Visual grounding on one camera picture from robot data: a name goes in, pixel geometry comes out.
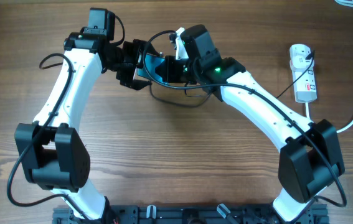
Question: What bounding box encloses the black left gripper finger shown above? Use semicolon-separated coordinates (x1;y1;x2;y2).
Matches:
126;80;152;90
132;39;162;59

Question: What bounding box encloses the turquoise screen smartphone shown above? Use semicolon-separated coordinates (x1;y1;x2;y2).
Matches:
133;54;164;82

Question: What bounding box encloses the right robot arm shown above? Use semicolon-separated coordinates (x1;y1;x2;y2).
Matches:
156;25;347;223

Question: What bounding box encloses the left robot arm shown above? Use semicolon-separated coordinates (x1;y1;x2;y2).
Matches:
14;8;149;223

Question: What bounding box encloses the white USB charger plug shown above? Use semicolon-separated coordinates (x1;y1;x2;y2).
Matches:
289;54;314;72

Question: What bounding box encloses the white power strip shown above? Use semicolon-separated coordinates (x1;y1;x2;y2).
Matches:
289;44;317;103

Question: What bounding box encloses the black right camera cable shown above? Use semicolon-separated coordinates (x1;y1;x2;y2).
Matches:
141;29;348;208

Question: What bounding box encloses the black camera cable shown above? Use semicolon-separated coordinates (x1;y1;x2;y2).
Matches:
141;29;348;208
6;52;90;222

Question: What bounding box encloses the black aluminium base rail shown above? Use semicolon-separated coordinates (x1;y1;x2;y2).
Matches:
52;204;330;224

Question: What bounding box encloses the black left camera cable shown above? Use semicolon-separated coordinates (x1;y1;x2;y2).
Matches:
6;52;90;222

